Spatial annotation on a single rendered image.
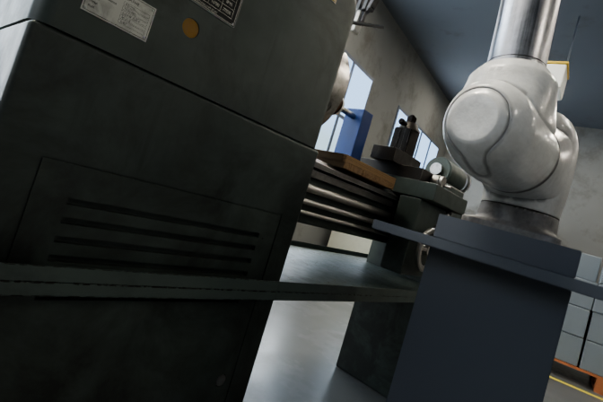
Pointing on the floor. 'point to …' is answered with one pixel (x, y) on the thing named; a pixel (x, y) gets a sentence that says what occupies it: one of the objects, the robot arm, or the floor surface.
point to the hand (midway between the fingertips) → (357, 22)
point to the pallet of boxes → (584, 327)
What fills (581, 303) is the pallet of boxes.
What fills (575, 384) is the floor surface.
